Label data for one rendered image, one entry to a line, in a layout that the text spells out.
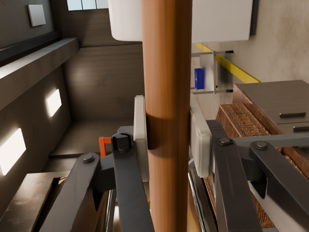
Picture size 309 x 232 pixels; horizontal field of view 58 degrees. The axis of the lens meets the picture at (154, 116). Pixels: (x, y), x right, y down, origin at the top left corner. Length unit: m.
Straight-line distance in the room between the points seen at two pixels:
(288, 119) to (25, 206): 1.62
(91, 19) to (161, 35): 11.31
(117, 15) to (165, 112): 2.96
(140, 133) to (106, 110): 12.00
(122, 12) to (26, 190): 1.93
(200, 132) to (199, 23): 2.88
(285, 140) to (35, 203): 1.50
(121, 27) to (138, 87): 8.74
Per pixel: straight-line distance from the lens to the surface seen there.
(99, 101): 12.06
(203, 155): 0.16
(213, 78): 3.89
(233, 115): 1.68
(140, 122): 0.17
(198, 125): 0.17
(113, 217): 1.53
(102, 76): 11.73
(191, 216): 1.69
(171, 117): 0.18
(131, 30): 3.07
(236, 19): 3.12
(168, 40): 0.16
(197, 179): 1.95
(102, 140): 6.10
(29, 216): 1.92
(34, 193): 2.07
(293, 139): 1.31
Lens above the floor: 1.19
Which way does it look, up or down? 1 degrees down
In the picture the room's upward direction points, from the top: 94 degrees counter-clockwise
